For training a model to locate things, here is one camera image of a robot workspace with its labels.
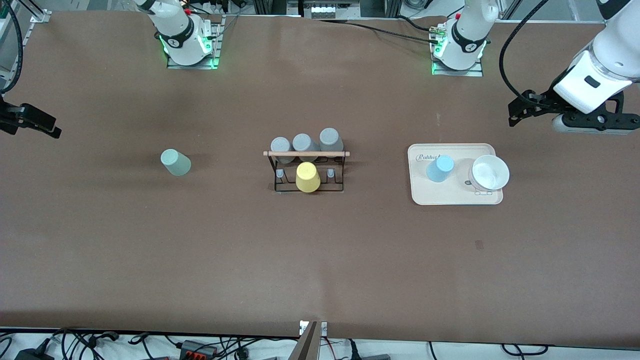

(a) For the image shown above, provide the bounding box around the light blue cup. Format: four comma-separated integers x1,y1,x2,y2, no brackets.
426,155,455,183

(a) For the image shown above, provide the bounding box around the pale green cup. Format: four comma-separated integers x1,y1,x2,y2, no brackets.
160,149,192,177

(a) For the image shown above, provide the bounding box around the white bowl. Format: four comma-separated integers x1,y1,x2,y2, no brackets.
468,154,510,192

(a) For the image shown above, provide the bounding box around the cream tray with Rabbit print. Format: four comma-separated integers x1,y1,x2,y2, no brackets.
407,143,504,206

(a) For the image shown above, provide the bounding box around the grey cup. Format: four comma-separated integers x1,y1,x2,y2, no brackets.
319,128,345,157
270,137,294,165
292,133,320,162

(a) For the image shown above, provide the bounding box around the yellow cup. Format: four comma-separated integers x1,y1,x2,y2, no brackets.
295,161,321,193

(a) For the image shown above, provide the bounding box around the black power adapter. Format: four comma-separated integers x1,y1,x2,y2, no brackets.
14,345,52,360

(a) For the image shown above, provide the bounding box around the black box with orange connectors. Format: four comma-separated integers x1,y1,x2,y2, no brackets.
179,340,219,359

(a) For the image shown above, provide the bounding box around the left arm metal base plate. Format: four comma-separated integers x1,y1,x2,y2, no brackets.
430,25,485,77

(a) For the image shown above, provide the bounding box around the black cable on table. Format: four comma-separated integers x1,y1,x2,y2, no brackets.
320,19,435,44
396,16,437,33

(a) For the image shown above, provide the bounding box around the black wire cup rack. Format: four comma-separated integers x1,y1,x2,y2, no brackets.
263,150,351,194

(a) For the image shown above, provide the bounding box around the black cable tangle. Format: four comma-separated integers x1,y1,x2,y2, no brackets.
50,327,122,360

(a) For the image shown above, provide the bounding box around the black looped cable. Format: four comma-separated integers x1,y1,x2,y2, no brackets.
501,343,549,357

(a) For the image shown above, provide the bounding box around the white stand bracket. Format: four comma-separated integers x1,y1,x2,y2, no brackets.
299,320,329,337

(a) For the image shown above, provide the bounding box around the grey camera stand post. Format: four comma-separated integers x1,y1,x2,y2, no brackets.
287,321,321,360

